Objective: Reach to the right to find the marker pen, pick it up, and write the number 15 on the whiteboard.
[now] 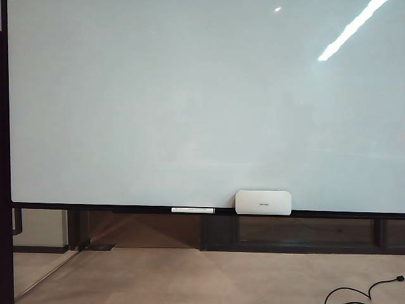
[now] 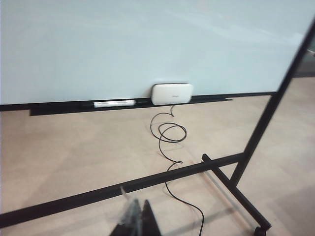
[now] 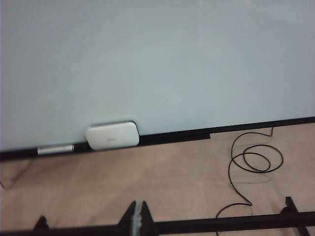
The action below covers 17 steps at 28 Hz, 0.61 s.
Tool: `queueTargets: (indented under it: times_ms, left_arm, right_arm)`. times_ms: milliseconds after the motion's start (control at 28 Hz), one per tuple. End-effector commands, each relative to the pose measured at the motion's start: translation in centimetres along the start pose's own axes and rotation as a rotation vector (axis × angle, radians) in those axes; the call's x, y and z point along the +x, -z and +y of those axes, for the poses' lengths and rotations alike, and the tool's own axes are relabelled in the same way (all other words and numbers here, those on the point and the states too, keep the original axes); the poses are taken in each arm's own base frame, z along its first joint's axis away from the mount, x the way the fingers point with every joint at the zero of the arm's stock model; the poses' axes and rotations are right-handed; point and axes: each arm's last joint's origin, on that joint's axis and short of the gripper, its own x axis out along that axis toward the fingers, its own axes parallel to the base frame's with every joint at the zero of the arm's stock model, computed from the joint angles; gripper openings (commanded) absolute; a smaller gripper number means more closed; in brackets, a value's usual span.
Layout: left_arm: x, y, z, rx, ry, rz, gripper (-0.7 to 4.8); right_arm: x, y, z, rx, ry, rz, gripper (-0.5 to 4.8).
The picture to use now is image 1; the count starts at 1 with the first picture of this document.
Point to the black whiteboard stand frame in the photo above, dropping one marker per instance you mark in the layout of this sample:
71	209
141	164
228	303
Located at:
218	231

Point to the dark bent pipe bracket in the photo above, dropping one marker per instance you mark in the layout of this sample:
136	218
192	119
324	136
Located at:
19	221

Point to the large white glass whiteboard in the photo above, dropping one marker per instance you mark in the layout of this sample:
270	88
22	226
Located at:
126	111

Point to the white marker with black cap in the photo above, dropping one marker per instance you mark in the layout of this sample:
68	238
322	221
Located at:
190	209

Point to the dark vertical door frame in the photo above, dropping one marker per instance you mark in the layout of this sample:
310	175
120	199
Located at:
4	158

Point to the white rounded whiteboard eraser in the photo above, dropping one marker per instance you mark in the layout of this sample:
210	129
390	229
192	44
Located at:
262	202

